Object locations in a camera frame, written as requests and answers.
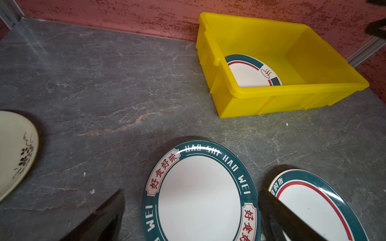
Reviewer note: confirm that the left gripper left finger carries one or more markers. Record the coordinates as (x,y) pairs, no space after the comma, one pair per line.
(103,224)

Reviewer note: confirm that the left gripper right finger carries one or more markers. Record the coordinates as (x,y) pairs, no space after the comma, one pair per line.
(280,223)

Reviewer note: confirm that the green rim HAO WEI plate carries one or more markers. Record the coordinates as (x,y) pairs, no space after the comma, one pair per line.
(200,191)

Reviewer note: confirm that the cream plate black blotches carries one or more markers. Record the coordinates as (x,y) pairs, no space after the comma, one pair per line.
(19,147)

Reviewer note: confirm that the green red ring steam plate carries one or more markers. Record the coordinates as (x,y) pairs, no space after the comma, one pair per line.
(250,72)

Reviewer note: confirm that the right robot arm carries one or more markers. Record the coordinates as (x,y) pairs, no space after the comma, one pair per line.
(377,28)

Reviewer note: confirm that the yellow plastic bin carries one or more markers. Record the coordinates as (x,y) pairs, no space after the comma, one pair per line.
(313,74)

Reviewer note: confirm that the right corner aluminium post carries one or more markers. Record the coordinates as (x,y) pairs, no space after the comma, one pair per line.
(366,51)

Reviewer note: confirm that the corner aluminium post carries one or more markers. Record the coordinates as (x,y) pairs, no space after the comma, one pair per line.
(11,13)
(366,51)

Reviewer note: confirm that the left corner aluminium post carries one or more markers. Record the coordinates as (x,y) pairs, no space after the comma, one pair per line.
(11,13)

